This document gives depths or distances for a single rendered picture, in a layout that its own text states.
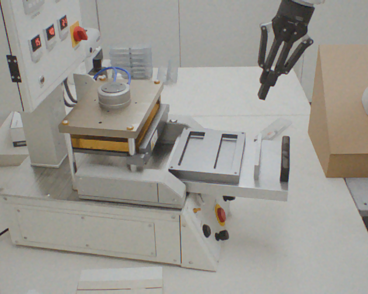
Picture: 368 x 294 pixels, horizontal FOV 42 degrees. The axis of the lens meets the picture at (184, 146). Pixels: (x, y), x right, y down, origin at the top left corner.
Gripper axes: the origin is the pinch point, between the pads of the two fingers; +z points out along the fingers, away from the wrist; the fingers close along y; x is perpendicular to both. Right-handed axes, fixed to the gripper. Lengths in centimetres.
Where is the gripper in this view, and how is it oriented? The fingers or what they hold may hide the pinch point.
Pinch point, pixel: (266, 84)
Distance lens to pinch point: 117.7
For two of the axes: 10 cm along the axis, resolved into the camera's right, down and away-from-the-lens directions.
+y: 9.6, 2.4, 1.5
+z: -2.8, 8.4, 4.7
